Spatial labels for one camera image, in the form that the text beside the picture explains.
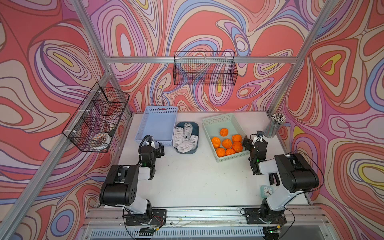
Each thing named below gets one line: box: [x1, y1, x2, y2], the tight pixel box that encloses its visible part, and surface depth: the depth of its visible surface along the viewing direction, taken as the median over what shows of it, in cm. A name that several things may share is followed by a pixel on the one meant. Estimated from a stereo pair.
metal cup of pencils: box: [263, 112, 287, 139], surface depth 96 cm
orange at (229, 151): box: [225, 148, 236, 156], surface depth 93 cm
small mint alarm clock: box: [260, 185, 274, 199], surface depth 82 cm
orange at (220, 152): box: [216, 147, 226, 158], surface depth 93 cm
